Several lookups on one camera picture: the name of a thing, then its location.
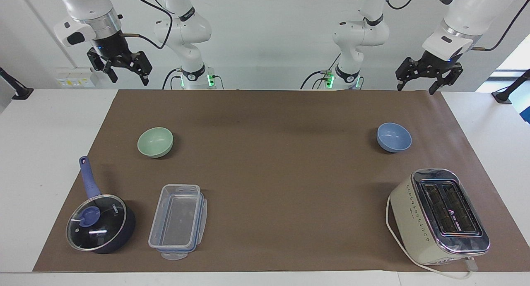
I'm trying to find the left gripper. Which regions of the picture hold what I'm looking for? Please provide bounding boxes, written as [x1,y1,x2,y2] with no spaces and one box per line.
[395,50,464,96]

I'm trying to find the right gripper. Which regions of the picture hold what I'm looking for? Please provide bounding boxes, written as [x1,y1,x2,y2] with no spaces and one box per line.
[87,29,152,87]

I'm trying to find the blue bowl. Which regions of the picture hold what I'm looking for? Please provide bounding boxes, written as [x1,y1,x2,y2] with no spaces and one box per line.
[376,123,413,153]

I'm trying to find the green bowl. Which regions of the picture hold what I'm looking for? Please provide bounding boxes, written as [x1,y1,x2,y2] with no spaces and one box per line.
[137,127,174,159]

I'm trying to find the black stand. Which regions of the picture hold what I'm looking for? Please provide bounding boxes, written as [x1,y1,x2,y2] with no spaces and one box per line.
[0,67,34,101]
[491,69,530,104]

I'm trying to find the blue saucepan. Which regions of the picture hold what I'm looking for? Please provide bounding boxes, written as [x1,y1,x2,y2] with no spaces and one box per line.
[66,156,136,255]

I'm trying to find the cream and chrome toaster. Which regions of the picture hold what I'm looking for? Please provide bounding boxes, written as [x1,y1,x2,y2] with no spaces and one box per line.
[389,168,491,266]

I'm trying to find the glass lid with blue knob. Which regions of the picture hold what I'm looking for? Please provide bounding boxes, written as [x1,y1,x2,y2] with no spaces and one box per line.
[66,194,127,252]

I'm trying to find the clear plastic container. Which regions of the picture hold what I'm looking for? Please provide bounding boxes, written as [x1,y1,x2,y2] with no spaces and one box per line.
[148,184,208,261]

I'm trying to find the white wall socket panel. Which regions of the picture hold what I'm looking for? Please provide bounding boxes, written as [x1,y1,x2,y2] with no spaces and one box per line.
[55,68,96,88]

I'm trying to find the white toaster cable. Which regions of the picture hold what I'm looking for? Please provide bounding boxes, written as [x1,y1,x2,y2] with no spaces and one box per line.
[385,194,479,280]

